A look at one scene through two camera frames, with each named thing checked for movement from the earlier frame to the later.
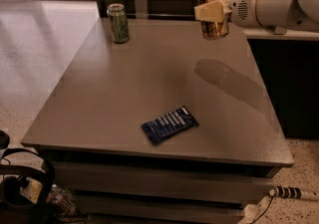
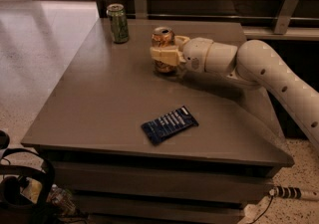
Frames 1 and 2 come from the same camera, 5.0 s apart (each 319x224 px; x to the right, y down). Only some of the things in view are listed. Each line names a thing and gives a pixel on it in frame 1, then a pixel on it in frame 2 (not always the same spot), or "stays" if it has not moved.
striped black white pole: (293, 192) stays
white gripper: (241, 8) -> (195, 54)
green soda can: (120, 25) stays
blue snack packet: (168, 125) stays
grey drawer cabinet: (136, 186) stays
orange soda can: (212, 29) -> (163, 50)
